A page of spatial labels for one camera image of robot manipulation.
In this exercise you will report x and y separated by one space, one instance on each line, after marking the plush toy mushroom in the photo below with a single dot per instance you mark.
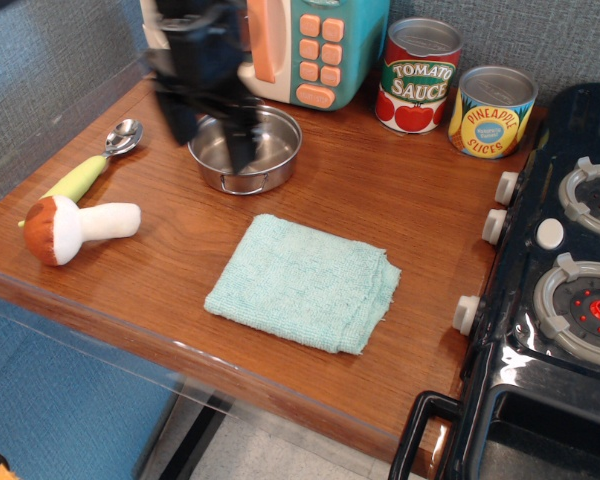
55 227

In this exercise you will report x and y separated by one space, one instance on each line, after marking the pineapple slices can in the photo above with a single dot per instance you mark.
492 108

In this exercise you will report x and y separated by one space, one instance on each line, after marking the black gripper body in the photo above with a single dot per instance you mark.
204 53

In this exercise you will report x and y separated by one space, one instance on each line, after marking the stainless steel pot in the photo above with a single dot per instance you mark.
279 143

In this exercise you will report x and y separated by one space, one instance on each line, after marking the toy microwave teal cream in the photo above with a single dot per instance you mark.
313 54

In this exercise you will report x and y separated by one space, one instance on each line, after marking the light blue folded cloth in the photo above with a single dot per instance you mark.
305 285

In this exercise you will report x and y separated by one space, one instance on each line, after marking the spoon with green handle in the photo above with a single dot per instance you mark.
121 140

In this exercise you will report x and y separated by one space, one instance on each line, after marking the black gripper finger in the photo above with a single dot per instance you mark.
178 113
241 130

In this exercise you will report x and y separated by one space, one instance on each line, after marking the black toy stove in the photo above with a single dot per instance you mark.
530 401

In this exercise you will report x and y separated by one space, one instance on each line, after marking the tomato sauce can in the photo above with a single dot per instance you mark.
420 62

